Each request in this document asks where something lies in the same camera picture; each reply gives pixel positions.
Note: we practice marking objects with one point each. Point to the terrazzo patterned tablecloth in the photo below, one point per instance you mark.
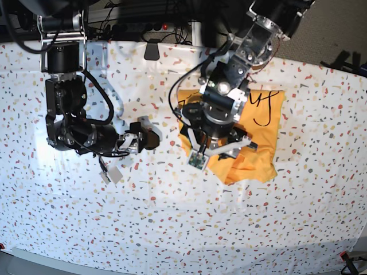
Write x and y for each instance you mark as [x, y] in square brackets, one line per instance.
[163, 216]

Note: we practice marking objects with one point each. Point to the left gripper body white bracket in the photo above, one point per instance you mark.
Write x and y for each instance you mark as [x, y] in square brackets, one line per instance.
[211, 132]

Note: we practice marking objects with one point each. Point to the orange T-shirt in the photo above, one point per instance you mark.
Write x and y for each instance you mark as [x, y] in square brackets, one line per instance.
[260, 121]

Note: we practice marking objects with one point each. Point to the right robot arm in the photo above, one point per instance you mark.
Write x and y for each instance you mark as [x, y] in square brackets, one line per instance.
[62, 26]

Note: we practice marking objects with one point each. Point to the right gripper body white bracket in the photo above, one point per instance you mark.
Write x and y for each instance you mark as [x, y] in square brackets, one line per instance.
[133, 141]

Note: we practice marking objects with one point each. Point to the black table clamp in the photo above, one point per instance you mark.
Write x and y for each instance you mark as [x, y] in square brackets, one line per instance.
[152, 51]

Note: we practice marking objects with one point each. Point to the black power strip red switch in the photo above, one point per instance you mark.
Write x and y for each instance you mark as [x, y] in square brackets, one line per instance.
[145, 27]

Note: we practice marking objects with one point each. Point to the red clamp bottom right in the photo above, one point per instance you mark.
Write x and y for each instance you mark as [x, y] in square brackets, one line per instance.
[349, 265]

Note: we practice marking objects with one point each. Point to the white vertical post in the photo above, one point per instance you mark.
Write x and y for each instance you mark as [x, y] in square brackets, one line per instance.
[196, 33]

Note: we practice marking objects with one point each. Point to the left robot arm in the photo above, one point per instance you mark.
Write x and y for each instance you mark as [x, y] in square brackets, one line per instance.
[223, 75]

